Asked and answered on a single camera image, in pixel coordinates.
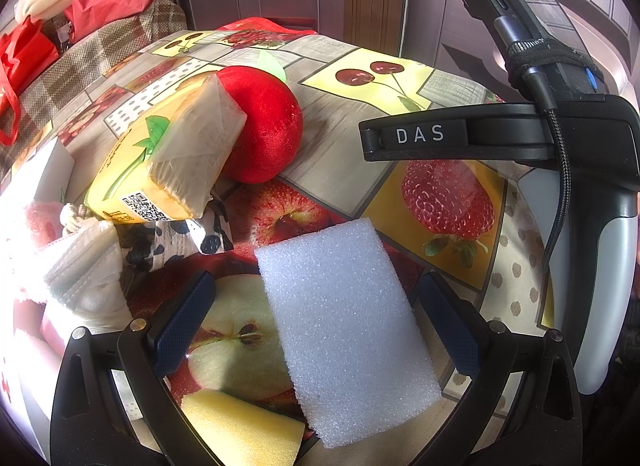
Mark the pink plush toy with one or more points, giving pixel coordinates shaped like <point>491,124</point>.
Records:
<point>43,221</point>

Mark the black white spotted cloth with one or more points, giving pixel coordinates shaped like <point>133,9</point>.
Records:
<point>147,247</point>

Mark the plaid covered bench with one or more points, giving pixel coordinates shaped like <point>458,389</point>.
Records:
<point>83,63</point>

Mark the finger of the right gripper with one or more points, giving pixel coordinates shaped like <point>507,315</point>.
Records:
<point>402,138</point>

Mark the fruit pattern tablecloth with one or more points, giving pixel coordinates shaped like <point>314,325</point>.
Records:
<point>505,280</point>

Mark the white shallow box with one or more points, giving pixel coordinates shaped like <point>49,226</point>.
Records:
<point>42,179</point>

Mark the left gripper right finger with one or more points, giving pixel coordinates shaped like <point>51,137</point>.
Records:
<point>544,424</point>

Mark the red plush apple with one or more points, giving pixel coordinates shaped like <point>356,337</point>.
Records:
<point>273,128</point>

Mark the red tote bag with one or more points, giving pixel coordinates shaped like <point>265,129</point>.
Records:
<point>25,53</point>

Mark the white foam block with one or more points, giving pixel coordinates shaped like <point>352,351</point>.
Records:
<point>354,351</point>

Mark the braided rope knot toy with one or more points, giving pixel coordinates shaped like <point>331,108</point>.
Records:
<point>75,218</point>

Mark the yellow sponge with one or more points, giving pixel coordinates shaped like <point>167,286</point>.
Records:
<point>240,433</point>

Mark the yellow tissue pack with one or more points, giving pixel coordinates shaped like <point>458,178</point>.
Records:
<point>165,165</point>

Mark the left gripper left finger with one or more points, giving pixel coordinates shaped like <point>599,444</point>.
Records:
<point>89,424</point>

